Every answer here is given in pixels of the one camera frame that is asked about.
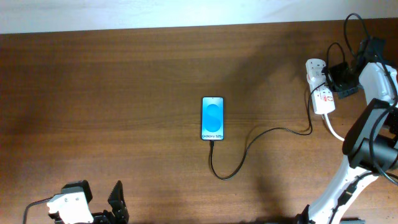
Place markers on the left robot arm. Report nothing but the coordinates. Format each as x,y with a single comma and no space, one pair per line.
70,206

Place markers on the blue screen Galaxy smartphone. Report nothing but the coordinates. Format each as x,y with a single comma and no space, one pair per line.
212,118

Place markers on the white power strip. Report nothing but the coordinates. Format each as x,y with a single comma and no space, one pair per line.
322,97

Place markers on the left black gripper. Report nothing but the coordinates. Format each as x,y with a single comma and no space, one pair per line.
53,214

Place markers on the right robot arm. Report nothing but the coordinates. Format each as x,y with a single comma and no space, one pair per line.
370,146

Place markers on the white USB charger adapter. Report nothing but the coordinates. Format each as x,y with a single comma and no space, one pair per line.
314,67

